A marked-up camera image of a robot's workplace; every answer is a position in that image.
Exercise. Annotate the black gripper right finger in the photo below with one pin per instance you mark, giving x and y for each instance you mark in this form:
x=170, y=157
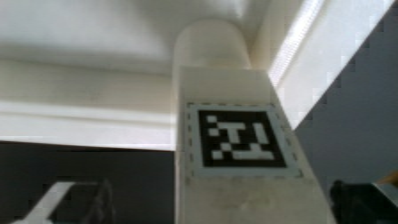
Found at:
x=362, y=206

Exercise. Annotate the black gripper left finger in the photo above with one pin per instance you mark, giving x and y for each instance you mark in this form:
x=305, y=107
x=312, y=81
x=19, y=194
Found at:
x=74, y=204

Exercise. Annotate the white table leg with tag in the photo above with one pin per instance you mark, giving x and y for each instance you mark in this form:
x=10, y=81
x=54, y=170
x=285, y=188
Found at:
x=246, y=182

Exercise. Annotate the white square tabletop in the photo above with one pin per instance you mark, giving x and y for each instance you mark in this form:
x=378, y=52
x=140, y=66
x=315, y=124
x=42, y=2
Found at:
x=86, y=61

